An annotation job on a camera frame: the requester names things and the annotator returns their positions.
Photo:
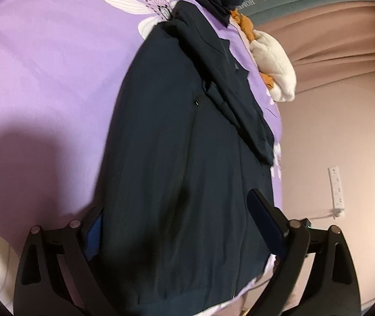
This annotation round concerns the white goose plush toy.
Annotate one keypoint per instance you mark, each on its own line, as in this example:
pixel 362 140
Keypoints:
pixel 276 65

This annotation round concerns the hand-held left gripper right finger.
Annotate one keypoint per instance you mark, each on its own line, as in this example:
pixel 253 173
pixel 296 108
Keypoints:
pixel 266 215

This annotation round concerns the white wall socket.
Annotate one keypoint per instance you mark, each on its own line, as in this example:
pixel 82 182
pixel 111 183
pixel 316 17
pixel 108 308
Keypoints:
pixel 337 191

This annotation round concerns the grey-green curtain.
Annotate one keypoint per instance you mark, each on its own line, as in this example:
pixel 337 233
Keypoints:
pixel 305 3

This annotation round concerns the pink curtain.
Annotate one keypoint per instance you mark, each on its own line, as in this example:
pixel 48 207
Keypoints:
pixel 338 39

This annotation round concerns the purple floral bedsheet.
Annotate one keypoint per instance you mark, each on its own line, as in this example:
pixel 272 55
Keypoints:
pixel 42 72

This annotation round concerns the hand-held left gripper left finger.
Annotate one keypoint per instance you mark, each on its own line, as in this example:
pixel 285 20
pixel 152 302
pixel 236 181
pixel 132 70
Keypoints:
pixel 94 238

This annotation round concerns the navy zip jacket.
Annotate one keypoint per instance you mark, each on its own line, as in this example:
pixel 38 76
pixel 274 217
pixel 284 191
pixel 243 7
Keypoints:
pixel 174 171

